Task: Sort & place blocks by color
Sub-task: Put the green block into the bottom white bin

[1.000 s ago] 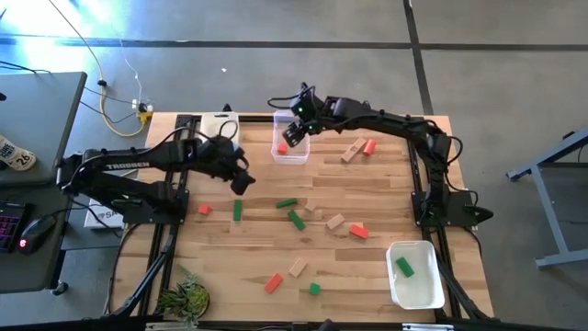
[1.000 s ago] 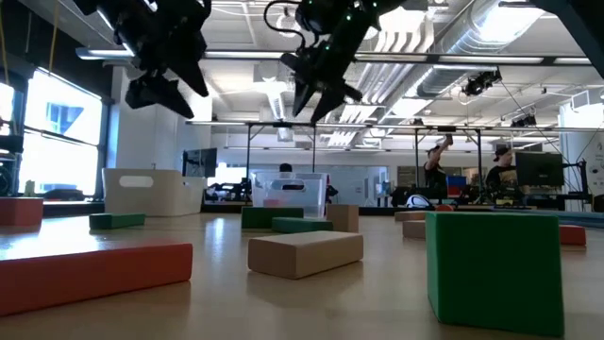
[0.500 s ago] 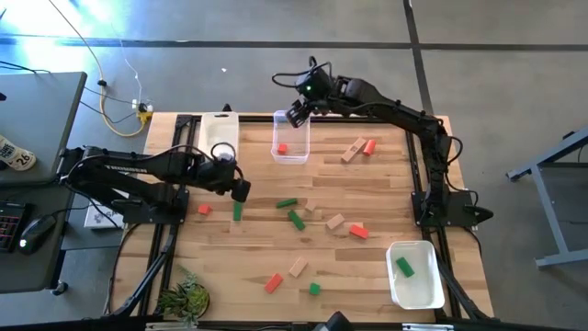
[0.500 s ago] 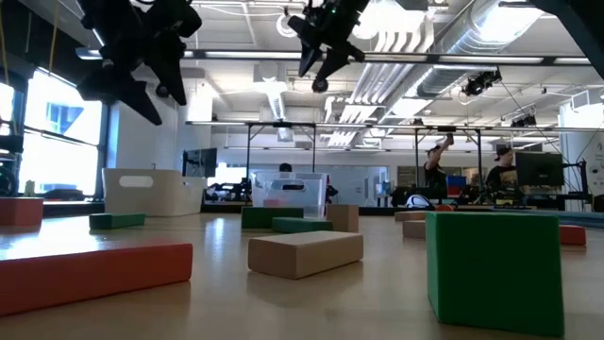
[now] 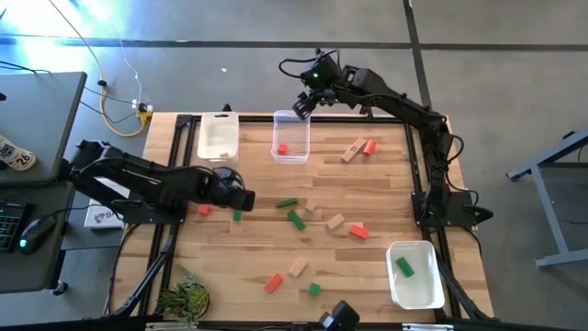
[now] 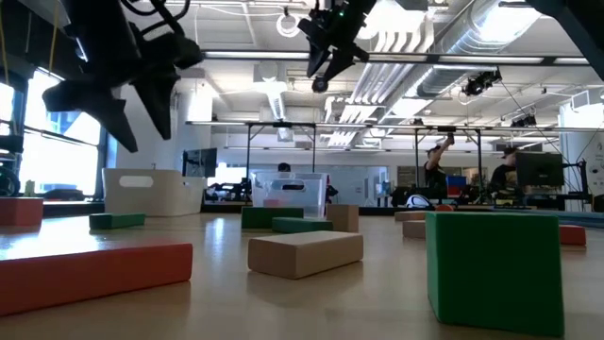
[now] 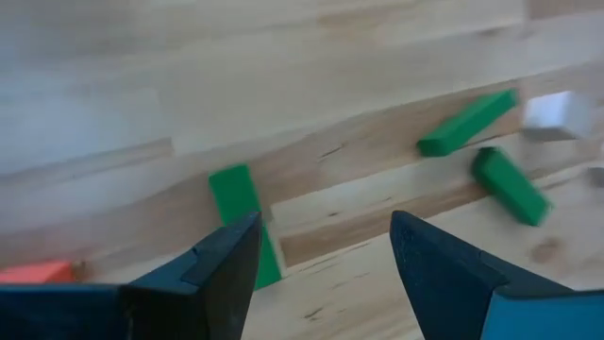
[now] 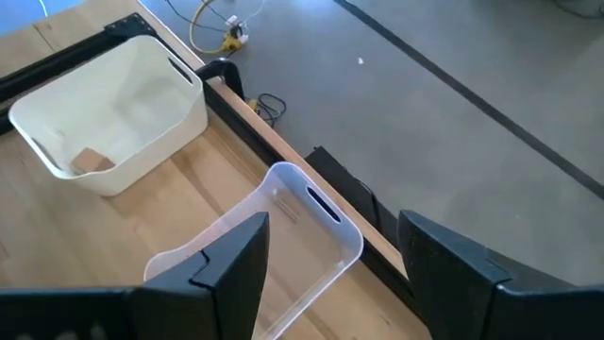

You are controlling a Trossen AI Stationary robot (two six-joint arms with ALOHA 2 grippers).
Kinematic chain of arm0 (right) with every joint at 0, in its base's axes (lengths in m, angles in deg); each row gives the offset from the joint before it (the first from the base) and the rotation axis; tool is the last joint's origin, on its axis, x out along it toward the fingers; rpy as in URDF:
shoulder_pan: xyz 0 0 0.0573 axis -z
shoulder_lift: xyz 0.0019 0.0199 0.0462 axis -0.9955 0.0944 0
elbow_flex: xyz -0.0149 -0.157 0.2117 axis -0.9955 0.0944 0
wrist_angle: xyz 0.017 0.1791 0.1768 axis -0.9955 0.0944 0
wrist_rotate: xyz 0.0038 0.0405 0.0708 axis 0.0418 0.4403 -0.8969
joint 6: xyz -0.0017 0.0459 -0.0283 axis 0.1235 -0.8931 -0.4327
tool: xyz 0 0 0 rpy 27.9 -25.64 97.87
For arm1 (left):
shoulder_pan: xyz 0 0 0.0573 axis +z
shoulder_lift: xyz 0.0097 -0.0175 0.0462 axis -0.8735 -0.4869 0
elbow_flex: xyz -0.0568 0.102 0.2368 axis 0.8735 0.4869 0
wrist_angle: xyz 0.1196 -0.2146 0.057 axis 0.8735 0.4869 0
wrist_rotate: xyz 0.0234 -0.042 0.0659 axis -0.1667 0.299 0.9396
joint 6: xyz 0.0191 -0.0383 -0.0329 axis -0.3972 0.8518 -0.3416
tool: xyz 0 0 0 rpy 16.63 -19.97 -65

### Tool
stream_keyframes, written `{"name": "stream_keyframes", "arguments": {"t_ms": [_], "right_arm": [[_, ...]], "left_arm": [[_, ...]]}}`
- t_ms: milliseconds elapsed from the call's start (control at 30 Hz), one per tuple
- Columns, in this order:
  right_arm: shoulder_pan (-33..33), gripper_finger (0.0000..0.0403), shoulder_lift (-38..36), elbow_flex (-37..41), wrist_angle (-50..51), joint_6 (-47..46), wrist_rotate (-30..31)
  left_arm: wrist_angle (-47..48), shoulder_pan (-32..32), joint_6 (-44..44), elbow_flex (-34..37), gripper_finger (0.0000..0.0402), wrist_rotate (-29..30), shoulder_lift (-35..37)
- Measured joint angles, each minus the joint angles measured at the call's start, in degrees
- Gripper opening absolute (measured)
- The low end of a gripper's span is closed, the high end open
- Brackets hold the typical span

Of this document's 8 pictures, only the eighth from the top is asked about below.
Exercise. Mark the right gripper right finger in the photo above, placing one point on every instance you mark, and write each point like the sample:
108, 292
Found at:
472, 302

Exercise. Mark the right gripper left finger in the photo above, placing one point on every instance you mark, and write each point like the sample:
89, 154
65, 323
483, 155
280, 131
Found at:
189, 307

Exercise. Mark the natural wood block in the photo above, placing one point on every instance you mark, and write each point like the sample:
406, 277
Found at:
92, 162

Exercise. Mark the clear plastic bin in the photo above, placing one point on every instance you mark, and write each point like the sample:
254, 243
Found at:
307, 245

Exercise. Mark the black table foot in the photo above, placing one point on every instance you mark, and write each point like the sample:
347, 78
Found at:
349, 189

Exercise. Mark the white plastic bin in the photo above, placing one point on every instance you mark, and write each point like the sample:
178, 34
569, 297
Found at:
118, 94

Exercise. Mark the yellow plug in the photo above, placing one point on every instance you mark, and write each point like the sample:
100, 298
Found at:
231, 43

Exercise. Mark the white power adapter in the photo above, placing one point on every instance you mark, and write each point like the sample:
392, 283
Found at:
232, 21

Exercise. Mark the black frame cross rail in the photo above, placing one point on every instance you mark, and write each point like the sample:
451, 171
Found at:
255, 147

